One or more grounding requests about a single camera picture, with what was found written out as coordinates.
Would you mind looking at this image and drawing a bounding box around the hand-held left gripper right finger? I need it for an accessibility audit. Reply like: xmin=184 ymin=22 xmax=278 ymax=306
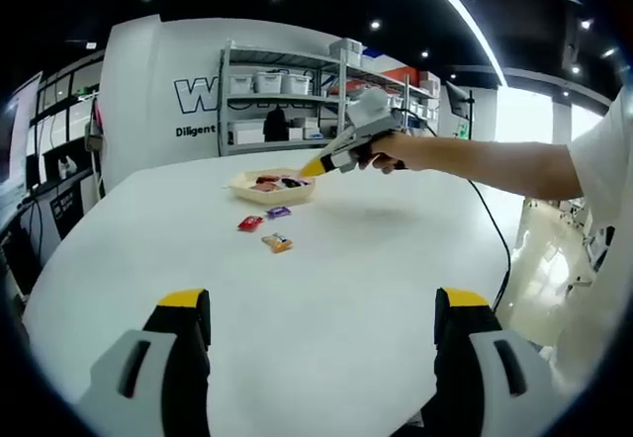
xmin=418 ymin=286 xmax=556 ymax=437

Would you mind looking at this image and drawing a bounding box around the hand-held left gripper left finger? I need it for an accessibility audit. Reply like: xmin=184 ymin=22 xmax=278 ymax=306
xmin=77 ymin=287 xmax=215 ymax=437

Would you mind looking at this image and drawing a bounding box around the cream hexagonal container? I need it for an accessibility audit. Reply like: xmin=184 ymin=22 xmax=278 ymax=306
xmin=228 ymin=168 xmax=317 ymax=205

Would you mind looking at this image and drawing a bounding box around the pile of snack food packets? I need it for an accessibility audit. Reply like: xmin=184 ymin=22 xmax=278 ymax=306
xmin=249 ymin=173 xmax=304 ymax=194

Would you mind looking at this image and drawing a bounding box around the orange food packet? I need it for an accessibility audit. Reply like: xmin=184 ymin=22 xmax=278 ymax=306
xmin=261 ymin=231 xmax=297 ymax=256

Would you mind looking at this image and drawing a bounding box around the person's right hand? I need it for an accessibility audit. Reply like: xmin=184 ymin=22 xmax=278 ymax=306
xmin=362 ymin=130 xmax=422 ymax=177

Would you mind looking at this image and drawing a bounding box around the grey metal shelving rack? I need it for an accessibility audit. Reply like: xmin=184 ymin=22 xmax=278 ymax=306
xmin=219 ymin=40 xmax=442 ymax=157

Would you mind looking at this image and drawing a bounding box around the stack of small white cartons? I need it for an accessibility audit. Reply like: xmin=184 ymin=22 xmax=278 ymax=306
xmin=287 ymin=116 xmax=323 ymax=141

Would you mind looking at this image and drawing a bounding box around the row of white storage bins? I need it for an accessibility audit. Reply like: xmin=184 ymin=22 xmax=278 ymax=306
xmin=345 ymin=71 xmax=442 ymax=125

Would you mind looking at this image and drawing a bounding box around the translucent storage crate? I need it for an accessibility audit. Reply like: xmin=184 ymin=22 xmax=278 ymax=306
xmin=329 ymin=38 xmax=366 ymax=58

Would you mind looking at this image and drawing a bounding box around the white lidded storage bin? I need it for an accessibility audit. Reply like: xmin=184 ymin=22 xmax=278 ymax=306
xmin=283 ymin=71 xmax=315 ymax=96
xmin=252 ymin=71 xmax=285 ymax=96
xmin=227 ymin=74 xmax=254 ymax=96

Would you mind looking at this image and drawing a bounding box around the black screen on pole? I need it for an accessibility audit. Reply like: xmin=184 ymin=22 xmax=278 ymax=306
xmin=443 ymin=80 xmax=477 ymax=137

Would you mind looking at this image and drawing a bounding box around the white cardboard box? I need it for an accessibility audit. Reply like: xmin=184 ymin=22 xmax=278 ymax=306
xmin=228 ymin=120 xmax=266 ymax=145

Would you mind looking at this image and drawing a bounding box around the linear ceiling light strip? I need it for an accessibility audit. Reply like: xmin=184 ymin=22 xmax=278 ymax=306
xmin=408 ymin=0 xmax=509 ymax=88

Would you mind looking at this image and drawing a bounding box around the grey counter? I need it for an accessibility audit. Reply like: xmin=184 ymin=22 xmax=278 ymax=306
xmin=19 ymin=169 xmax=99 ymax=243

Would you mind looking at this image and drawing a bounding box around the black framed glass partition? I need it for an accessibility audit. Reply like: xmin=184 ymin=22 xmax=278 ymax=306
xmin=29 ymin=55 xmax=104 ymax=161

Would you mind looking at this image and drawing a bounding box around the large white framed screen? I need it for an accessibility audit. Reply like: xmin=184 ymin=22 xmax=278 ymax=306
xmin=0 ymin=73 xmax=44 ymax=196

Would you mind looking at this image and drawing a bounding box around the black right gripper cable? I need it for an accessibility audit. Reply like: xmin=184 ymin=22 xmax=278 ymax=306
xmin=390 ymin=107 xmax=511 ymax=312

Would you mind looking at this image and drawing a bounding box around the grey bag with red strap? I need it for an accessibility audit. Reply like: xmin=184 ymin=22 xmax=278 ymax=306
xmin=84 ymin=93 xmax=107 ymax=154

